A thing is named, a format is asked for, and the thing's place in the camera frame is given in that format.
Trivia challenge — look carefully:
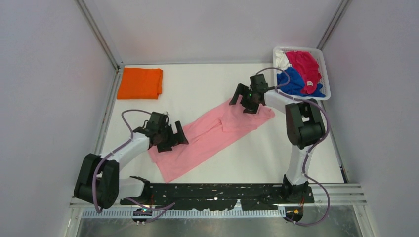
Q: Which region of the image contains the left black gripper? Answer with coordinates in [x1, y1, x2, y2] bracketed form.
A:
[158, 122, 188, 153]

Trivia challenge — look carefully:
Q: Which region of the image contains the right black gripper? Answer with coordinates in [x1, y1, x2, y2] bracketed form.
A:
[230, 83, 260, 115]

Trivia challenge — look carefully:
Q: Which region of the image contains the pink t shirt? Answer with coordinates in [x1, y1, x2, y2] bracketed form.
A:
[148, 101, 275, 182]

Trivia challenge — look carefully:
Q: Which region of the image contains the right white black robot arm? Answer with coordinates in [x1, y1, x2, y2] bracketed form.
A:
[229, 74, 327, 203]

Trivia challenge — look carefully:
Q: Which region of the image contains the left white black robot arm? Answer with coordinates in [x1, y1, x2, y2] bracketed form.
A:
[73, 112, 189, 213]

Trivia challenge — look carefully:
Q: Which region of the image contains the white t shirt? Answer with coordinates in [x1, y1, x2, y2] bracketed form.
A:
[275, 50, 292, 74]

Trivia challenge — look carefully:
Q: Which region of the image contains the blue t shirt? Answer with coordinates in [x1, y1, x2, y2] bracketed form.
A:
[280, 67, 326, 98]

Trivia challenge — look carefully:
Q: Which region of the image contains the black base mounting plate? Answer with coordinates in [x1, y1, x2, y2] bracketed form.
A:
[121, 183, 314, 211]

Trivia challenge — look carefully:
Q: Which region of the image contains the magenta t shirt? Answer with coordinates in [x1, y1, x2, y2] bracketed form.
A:
[286, 51, 322, 95]

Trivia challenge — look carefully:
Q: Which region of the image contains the folded orange t shirt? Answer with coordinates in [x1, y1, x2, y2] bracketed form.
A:
[117, 68, 163, 100]

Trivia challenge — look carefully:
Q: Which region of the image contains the white plastic basket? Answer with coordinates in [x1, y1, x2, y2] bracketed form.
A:
[273, 46, 331, 101]

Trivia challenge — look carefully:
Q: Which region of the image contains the white slotted cable duct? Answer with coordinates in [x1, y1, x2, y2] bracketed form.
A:
[82, 207, 286, 219]

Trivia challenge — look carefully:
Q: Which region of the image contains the aluminium frame rail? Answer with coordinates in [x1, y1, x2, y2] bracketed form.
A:
[75, 0, 124, 71]

